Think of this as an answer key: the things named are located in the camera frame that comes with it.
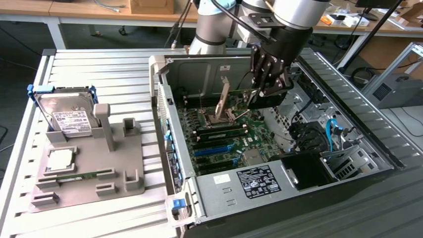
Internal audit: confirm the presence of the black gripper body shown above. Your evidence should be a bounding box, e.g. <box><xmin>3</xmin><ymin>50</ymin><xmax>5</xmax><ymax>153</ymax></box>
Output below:
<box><xmin>254</xmin><ymin>24</ymin><xmax>314</xmax><ymax>65</ymax></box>

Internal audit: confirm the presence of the low profile graphics card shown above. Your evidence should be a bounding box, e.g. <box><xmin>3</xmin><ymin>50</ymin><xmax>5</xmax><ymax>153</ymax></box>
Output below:
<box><xmin>214</xmin><ymin>76</ymin><xmax>287</xmax><ymax>120</ymax></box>

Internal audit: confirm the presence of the orange and black box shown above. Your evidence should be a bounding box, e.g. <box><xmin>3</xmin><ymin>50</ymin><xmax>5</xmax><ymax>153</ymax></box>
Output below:
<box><xmin>320</xmin><ymin>14</ymin><xmax>347</xmax><ymax>25</ymax></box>

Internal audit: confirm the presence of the metal drive cage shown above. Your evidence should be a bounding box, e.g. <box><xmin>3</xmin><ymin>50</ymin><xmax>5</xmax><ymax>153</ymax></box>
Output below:
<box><xmin>264</xmin><ymin>59</ymin><xmax>335</xmax><ymax>152</ymax></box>

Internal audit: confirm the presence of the cluttered wooden desk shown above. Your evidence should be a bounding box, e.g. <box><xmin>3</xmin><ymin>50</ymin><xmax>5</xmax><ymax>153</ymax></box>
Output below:
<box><xmin>310</xmin><ymin>9</ymin><xmax>423</xmax><ymax>67</ymax></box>

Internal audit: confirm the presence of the green motherboard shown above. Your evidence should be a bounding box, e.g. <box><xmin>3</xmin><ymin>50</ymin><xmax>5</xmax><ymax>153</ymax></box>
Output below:
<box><xmin>176</xmin><ymin>99</ymin><xmax>288</xmax><ymax>176</ymax></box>

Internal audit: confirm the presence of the open PC case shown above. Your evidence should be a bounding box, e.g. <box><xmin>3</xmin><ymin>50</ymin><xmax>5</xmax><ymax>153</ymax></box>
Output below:
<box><xmin>147</xmin><ymin>53</ymin><xmax>407</xmax><ymax>238</ymax></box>

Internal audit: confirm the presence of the black tripod pole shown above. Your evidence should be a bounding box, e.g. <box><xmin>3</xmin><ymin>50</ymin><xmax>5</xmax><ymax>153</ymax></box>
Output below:
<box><xmin>336</xmin><ymin>0</ymin><xmax>406</xmax><ymax>70</ymax></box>

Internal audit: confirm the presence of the CPU socket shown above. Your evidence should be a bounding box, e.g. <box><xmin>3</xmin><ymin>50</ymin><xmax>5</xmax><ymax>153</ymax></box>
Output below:
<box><xmin>200</xmin><ymin>109</ymin><xmax>232</xmax><ymax>127</ymax></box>

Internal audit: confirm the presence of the black monitor stand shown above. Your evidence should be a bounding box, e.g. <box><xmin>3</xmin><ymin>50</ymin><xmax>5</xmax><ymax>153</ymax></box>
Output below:
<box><xmin>355</xmin><ymin>0</ymin><xmax>379</xmax><ymax>21</ymax></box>

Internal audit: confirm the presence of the grey chipset heatsink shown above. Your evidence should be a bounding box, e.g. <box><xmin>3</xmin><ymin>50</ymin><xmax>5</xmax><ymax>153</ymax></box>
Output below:
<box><xmin>243</xmin><ymin>150</ymin><xmax>266</xmax><ymax>164</ymax></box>

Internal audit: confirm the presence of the blue expansion slot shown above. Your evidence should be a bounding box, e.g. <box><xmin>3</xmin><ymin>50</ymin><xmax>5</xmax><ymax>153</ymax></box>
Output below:
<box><xmin>194</xmin><ymin>146</ymin><xmax>232</xmax><ymax>157</ymax></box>

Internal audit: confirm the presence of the grey metal cabinet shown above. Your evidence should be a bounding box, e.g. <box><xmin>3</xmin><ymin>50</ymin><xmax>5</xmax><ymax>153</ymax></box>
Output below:
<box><xmin>362</xmin><ymin>42</ymin><xmax>423</xmax><ymax>110</ymax></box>

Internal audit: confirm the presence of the metal disk bay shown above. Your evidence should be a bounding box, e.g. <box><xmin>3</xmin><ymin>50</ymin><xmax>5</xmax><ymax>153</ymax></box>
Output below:
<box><xmin>319</xmin><ymin>145</ymin><xmax>372</xmax><ymax>181</ymax></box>

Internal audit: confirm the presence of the wooden box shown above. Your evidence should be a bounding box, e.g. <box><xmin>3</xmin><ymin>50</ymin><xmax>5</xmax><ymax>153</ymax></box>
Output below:
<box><xmin>128</xmin><ymin>0</ymin><xmax>176</xmax><ymax>14</ymax></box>

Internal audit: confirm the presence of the grey power supply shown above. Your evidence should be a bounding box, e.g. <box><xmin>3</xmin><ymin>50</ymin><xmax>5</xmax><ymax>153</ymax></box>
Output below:
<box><xmin>195</xmin><ymin>158</ymin><xmax>300</xmax><ymax>217</ymax></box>

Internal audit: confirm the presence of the hard disk with blue caddy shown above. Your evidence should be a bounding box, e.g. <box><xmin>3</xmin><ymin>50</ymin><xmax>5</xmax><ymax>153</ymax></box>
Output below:
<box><xmin>27</xmin><ymin>84</ymin><xmax>102</xmax><ymax>138</ymax></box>

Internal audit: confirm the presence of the grey parts rack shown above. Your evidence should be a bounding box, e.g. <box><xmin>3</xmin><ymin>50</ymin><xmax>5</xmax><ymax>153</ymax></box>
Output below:
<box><xmin>26</xmin><ymin>103</ymin><xmax>146</xmax><ymax>214</ymax></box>

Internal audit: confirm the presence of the green RAM stick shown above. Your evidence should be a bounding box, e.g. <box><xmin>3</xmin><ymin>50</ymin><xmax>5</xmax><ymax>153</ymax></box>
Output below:
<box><xmin>42</xmin><ymin>173</ymin><xmax>100</xmax><ymax>183</ymax></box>

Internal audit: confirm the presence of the silver CPU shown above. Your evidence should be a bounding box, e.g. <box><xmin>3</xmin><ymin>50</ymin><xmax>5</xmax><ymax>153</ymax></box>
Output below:
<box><xmin>46</xmin><ymin>150</ymin><xmax>75</xmax><ymax>172</ymax></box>

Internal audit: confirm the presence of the black looped wire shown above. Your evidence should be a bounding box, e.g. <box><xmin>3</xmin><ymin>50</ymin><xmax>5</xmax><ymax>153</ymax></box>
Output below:
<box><xmin>238</xmin><ymin>71</ymin><xmax>256</xmax><ymax>93</ymax></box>

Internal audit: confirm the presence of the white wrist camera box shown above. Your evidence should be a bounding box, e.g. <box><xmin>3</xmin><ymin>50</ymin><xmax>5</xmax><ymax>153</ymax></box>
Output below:
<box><xmin>236</xmin><ymin>13</ymin><xmax>287</xmax><ymax>44</ymax></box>

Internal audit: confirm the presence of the blue wire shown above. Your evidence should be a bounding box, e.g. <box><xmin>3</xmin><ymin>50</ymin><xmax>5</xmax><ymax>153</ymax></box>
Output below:
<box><xmin>326</xmin><ymin>119</ymin><xmax>344</xmax><ymax>152</ymax></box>

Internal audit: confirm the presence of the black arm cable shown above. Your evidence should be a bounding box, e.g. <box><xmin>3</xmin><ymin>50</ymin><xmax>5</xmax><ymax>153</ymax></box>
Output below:
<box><xmin>167</xmin><ymin>0</ymin><xmax>199</xmax><ymax>48</ymax></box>

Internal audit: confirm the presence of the grey cable on desk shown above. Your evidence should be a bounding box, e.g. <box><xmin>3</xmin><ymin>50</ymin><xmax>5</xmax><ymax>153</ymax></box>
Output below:
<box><xmin>94</xmin><ymin>0</ymin><xmax>128</xmax><ymax>13</ymax></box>

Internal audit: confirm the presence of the wooden desk with grey frame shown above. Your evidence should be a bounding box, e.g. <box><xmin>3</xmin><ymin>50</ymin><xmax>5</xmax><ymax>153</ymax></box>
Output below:
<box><xmin>0</xmin><ymin>0</ymin><xmax>199</xmax><ymax>49</ymax></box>

